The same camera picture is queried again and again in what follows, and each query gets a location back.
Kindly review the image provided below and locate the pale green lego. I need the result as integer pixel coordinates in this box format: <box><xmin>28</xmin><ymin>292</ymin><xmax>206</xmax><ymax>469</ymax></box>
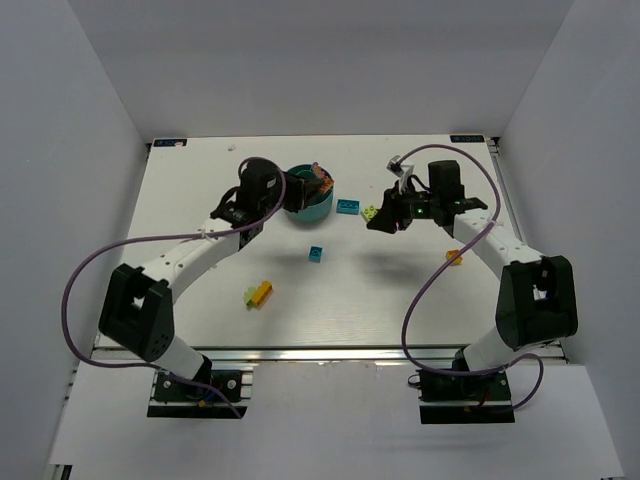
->
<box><xmin>360</xmin><ymin>206</ymin><xmax>378</xmax><ymax>223</ymax></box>

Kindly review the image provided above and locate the purple long lego brick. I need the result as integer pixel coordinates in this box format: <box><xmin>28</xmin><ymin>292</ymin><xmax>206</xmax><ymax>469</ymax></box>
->
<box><xmin>311</xmin><ymin>162</ymin><xmax>325</xmax><ymax>176</ymax></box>

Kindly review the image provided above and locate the orange 2x3 lego brick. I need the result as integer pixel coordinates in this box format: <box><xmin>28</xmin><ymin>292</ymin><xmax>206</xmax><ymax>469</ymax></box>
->
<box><xmin>318</xmin><ymin>176</ymin><xmax>334</xmax><ymax>194</ymax></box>

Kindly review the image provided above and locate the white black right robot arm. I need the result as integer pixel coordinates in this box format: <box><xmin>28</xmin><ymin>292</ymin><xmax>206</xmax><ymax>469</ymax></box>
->
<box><xmin>367</xmin><ymin>157</ymin><xmax>578</xmax><ymax>373</ymax></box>

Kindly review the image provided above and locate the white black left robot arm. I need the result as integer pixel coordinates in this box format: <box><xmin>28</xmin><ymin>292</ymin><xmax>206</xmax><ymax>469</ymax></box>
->
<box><xmin>98</xmin><ymin>157</ymin><xmax>324</xmax><ymax>399</ymax></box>

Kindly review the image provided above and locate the teal round divided container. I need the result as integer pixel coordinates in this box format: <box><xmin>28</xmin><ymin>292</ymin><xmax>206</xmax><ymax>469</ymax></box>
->
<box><xmin>285</xmin><ymin>164</ymin><xmax>334</xmax><ymax>224</ymax></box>

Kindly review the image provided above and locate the teal long lego brick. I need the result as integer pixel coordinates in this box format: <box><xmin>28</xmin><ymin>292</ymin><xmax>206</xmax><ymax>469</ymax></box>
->
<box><xmin>336</xmin><ymin>199</ymin><xmax>360</xmax><ymax>215</ymax></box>

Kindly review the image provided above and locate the small teal square lego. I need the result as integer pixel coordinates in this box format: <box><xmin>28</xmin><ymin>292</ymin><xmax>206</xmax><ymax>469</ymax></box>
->
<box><xmin>308</xmin><ymin>245</ymin><xmax>323</xmax><ymax>263</ymax></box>

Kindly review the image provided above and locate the yellow small lego brick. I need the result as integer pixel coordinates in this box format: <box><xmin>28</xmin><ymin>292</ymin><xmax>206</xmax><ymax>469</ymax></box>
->
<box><xmin>445</xmin><ymin>249</ymin><xmax>463</xmax><ymax>266</ymax></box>

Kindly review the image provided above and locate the right blue corner label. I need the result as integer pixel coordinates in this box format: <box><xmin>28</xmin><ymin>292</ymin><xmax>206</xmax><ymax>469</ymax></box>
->
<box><xmin>449</xmin><ymin>134</ymin><xmax>485</xmax><ymax>143</ymax></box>

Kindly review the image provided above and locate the blue corner label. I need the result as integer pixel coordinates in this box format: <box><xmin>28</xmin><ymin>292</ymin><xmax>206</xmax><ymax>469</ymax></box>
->
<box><xmin>449</xmin><ymin>134</ymin><xmax>485</xmax><ymax>143</ymax></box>
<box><xmin>152</xmin><ymin>138</ymin><xmax>187</xmax><ymax>148</ymax></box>

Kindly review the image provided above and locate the yellow-orange long lego brick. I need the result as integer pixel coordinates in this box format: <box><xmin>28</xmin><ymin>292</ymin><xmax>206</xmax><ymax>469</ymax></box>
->
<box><xmin>250</xmin><ymin>281</ymin><xmax>273</xmax><ymax>308</ymax></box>

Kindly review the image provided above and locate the light green small lego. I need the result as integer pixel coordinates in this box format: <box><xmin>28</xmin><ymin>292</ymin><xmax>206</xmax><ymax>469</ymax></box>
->
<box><xmin>243</xmin><ymin>286</ymin><xmax>257</xmax><ymax>309</ymax></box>

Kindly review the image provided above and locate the left blue corner label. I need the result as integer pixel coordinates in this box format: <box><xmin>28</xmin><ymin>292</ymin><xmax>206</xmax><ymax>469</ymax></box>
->
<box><xmin>152</xmin><ymin>138</ymin><xmax>187</xmax><ymax>148</ymax></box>

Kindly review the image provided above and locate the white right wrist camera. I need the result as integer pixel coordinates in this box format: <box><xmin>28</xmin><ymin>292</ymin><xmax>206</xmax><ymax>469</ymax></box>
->
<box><xmin>386</xmin><ymin>155</ymin><xmax>414</xmax><ymax>194</ymax></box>

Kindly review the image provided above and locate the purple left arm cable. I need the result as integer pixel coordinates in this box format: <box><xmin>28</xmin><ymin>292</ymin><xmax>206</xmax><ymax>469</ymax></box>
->
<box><xmin>60</xmin><ymin>156</ymin><xmax>289</xmax><ymax>419</ymax></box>

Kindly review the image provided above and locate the aluminium front table rail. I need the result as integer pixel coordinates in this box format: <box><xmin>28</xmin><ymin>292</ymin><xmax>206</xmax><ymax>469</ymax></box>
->
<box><xmin>94</xmin><ymin>345</ymin><xmax>569</xmax><ymax>364</ymax></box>

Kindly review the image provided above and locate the aluminium table rail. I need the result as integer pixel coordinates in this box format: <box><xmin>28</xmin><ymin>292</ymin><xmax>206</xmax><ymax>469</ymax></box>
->
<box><xmin>94</xmin><ymin>345</ymin><xmax>569</xmax><ymax>364</ymax></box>
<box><xmin>487</xmin><ymin>135</ymin><xmax>569</xmax><ymax>359</ymax></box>

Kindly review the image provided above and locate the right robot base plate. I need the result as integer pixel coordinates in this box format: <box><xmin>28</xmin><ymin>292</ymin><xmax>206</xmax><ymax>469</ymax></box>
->
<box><xmin>407</xmin><ymin>370</ymin><xmax>515</xmax><ymax>425</ymax></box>

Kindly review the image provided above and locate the aluminium right table rail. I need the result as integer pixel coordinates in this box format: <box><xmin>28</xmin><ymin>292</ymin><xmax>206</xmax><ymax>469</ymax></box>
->
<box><xmin>487</xmin><ymin>135</ymin><xmax>569</xmax><ymax>359</ymax></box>

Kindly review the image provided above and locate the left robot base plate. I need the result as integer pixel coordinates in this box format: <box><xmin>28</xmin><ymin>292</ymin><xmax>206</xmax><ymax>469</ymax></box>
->
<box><xmin>147</xmin><ymin>369</ymin><xmax>253</xmax><ymax>420</ymax></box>

